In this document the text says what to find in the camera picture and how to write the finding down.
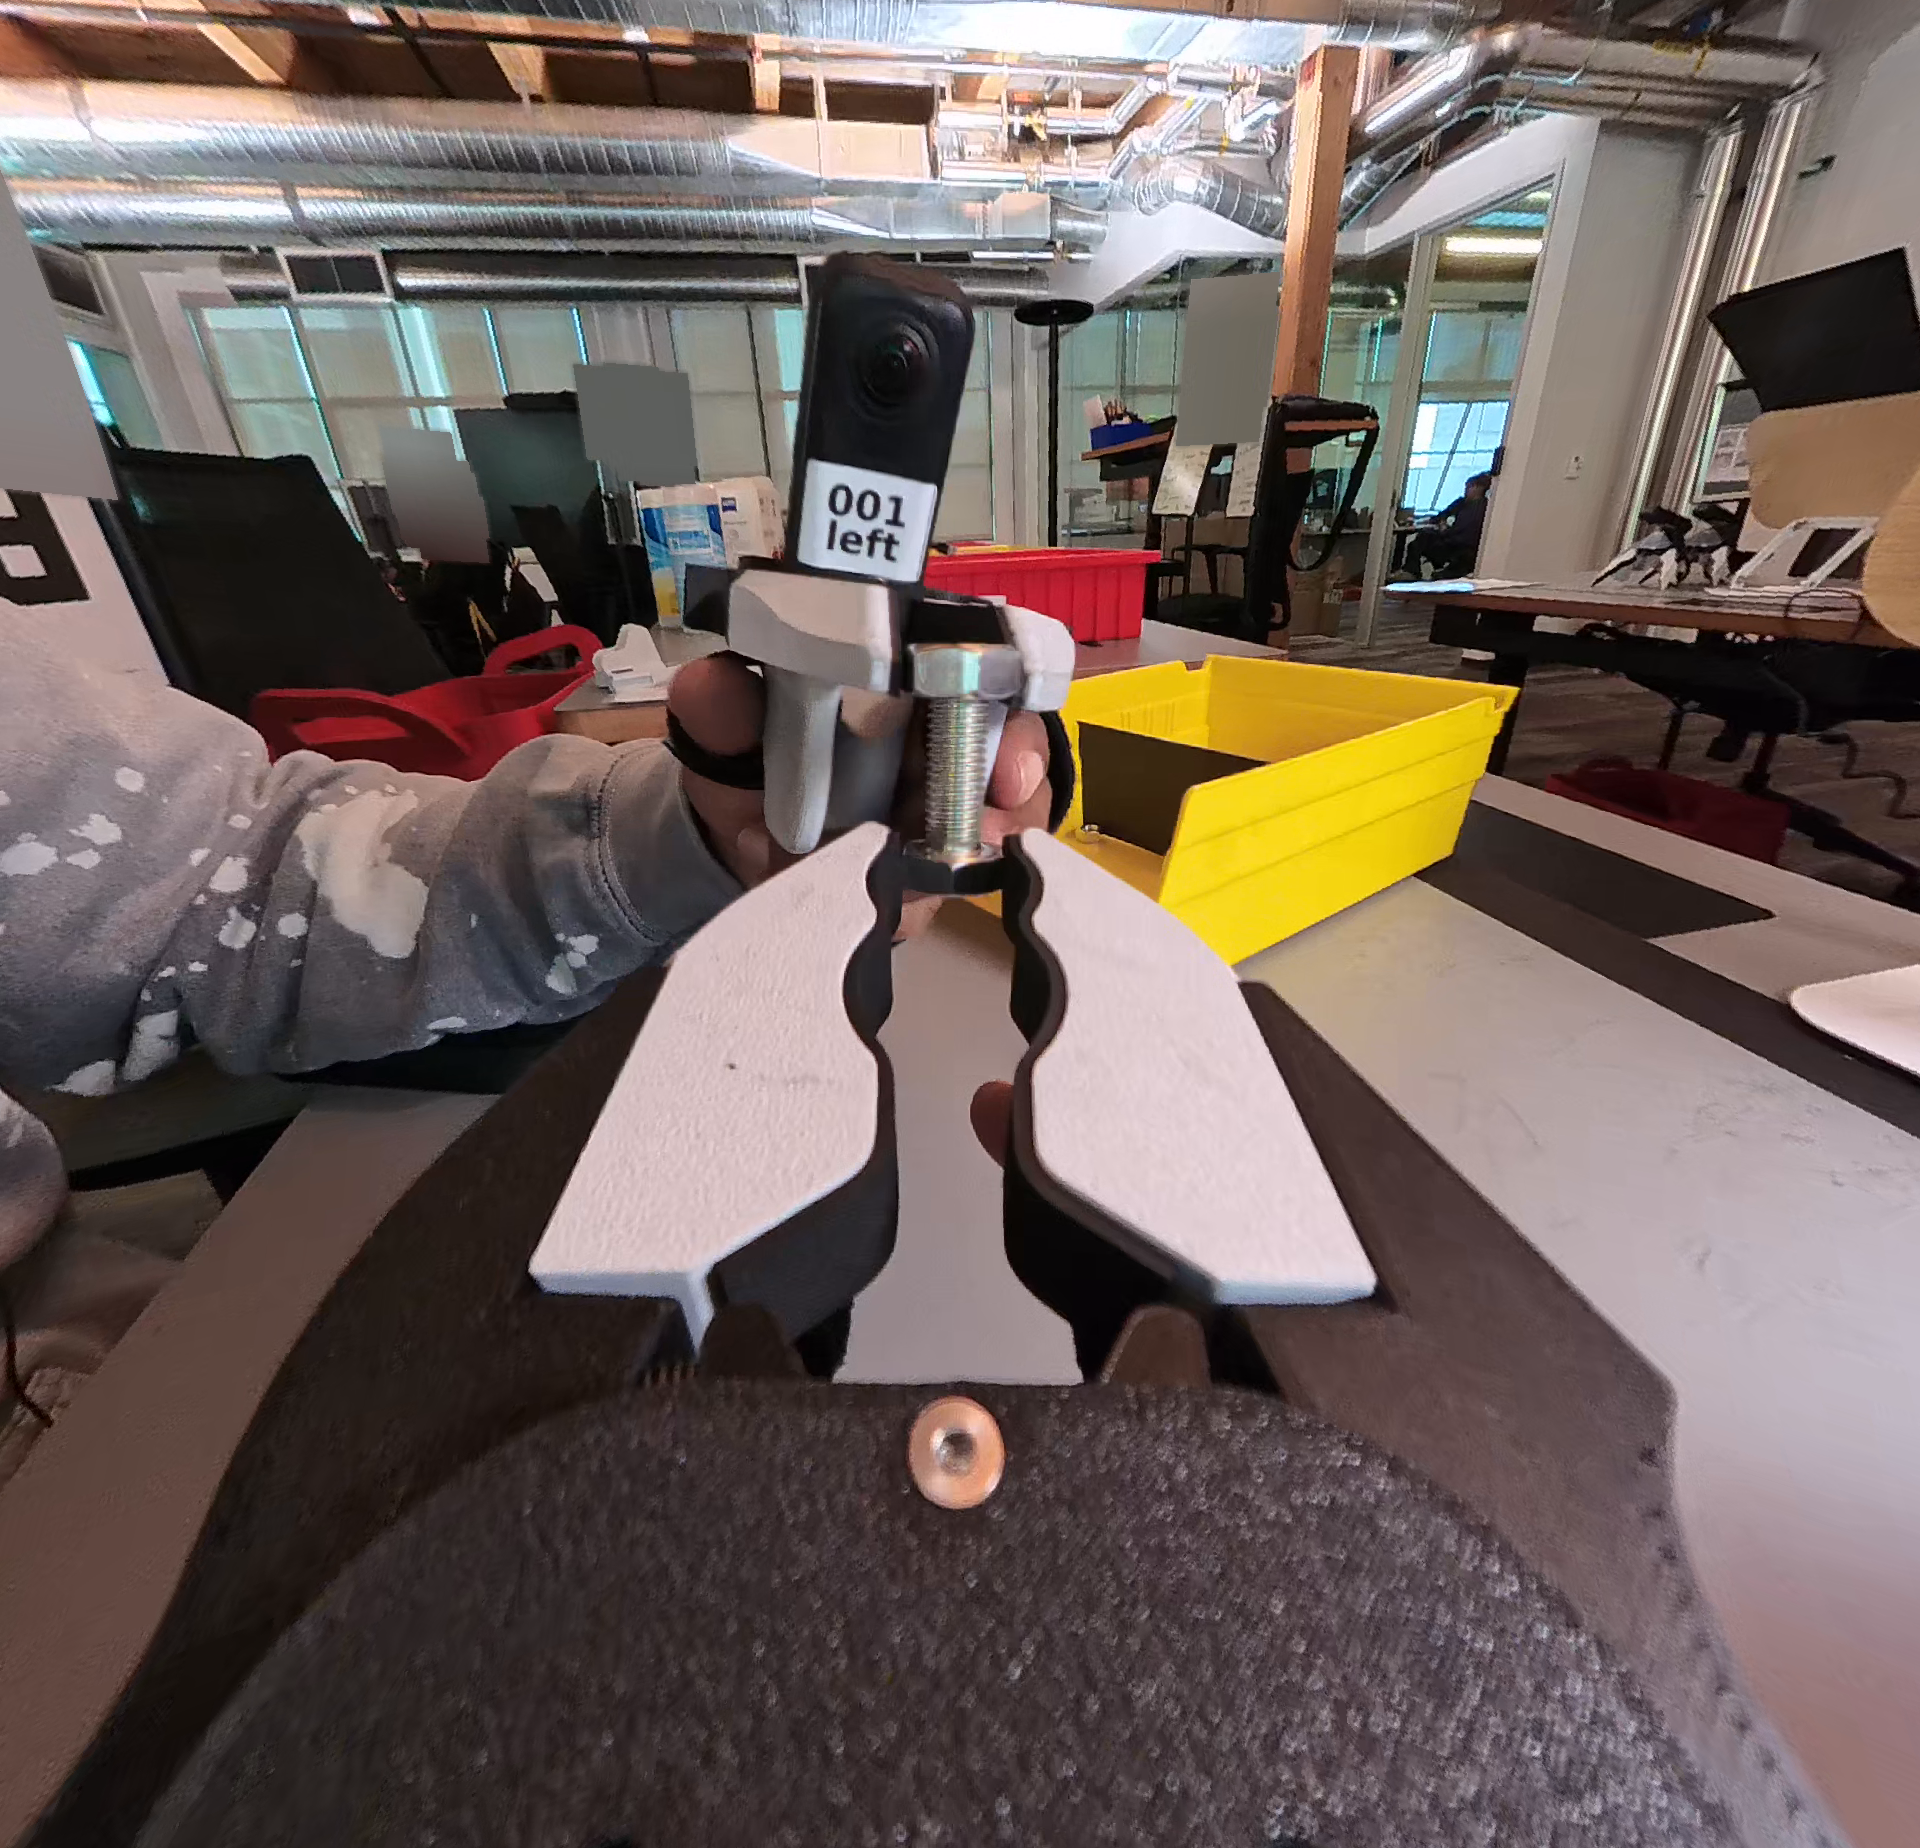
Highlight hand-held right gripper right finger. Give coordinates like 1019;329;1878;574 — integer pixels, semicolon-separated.
999;827;1381;1308

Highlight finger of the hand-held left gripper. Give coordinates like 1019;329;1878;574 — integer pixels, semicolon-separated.
996;602;1080;719
727;568;914;700

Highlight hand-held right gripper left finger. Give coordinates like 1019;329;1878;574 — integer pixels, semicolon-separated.
528;821;902;1355

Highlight silver hex bolt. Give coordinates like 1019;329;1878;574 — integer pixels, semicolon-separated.
906;641;1025;854

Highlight metal hex nut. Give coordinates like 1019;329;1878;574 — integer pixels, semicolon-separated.
877;843;1010;899

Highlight person's left forearm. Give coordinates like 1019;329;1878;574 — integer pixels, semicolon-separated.
0;612;753;1103

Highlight person's left hand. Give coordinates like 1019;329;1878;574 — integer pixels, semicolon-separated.
666;652;1055;925

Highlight red plastic bin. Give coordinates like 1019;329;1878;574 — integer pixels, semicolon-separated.
922;543;1167;648

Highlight blue and white box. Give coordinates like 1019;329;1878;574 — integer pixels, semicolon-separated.
636;477;785;628

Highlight black floor lamp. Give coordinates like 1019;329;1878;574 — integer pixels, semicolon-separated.
1017;298;1108;549

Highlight white gripper part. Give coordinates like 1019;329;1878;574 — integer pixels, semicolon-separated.
592;625;680;705

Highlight white paper sign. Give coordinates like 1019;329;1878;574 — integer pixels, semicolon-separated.
1151;442;1264;520

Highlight yellow plastic bin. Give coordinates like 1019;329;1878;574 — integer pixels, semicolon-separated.
1051;654;1521;969

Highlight red bag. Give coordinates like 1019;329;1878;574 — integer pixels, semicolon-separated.
246;625;605;782

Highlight red crate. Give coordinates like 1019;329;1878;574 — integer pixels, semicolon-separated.
1545;766;1797;868

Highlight wooden top desk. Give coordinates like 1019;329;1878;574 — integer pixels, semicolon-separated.
1382;571;1920;776

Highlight black robot gripper parts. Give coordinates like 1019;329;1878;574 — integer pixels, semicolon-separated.
1591;505;1730;594

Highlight white round base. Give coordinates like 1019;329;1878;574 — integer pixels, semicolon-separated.
1787;960;1920;1080

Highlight black-white marker board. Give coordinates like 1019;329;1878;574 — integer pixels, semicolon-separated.
0;488;169;679

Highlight white angled stand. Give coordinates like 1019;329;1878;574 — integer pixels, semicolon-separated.
1725;516;1879;594

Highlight light wooden panel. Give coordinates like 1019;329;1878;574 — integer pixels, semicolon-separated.
1744;391;1920;639

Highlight black monitor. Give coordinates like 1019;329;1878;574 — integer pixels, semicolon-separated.
1708;246;1920;414

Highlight wooden post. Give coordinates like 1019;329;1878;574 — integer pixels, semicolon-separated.
1272;46;1364;404

